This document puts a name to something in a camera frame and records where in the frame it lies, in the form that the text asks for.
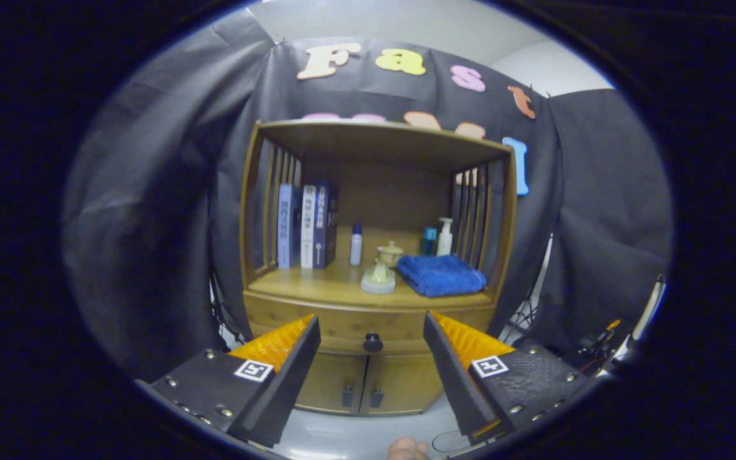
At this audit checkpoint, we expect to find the blue folded towel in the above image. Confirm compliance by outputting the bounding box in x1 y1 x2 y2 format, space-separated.
397 254 487 298

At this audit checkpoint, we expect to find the wooden cabinet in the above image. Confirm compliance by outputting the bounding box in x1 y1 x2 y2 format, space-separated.
239 119 518 416

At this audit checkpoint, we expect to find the thin floor cable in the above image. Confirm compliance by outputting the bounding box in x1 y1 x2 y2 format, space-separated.
432 430 471 454

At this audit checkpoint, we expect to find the beige lidded teacup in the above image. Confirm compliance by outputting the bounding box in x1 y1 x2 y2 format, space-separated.
378 241 404 268

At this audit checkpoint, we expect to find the white pole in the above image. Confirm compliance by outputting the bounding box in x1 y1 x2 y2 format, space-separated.
598 275 668 378

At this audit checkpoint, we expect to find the black backdrop cloth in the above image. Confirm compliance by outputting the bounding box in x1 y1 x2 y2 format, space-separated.
61 6 674 384

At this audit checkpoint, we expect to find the dark blue book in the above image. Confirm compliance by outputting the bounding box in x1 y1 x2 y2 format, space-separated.
313 181 339 269

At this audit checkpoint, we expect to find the light blue book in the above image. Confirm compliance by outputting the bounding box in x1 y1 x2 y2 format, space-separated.
277 183 302 270

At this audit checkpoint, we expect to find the black equipment with orange clip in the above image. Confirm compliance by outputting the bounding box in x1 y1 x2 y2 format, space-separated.
566 319 624 378

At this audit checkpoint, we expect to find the white pump bottle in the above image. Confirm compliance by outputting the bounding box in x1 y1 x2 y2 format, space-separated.
436 217 454 257

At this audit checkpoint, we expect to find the wooden countertop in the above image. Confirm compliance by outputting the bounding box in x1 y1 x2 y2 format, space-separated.
247 262 495 309

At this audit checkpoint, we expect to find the wooden drawer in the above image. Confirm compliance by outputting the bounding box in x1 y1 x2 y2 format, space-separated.
243 291 498 355

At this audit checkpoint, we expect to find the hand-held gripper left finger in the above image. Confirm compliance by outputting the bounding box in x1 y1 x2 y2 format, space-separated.
134 313 321 449

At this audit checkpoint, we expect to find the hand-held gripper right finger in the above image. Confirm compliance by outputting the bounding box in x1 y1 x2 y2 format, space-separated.
423 311 592 446

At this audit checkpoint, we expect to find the wooden cabinet door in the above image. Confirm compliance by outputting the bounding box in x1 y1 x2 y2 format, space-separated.
362 353 445 416
295 351 367 415

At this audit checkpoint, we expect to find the pale green soap dish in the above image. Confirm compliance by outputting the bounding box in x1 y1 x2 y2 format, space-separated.
361 256 397 295

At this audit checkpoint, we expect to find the white spine book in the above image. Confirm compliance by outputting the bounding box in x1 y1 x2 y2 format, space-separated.
301 185 317 269

